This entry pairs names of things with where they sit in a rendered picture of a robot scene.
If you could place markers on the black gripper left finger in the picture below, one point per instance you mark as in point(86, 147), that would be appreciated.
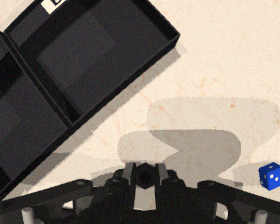
point(44, 206)

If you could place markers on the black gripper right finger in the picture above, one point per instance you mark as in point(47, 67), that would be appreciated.
point(181, 202)

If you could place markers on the blue die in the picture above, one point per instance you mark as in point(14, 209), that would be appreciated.
point(270, 176)

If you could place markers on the black rack of three labelled bins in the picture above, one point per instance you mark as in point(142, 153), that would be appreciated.
point(75, 58)

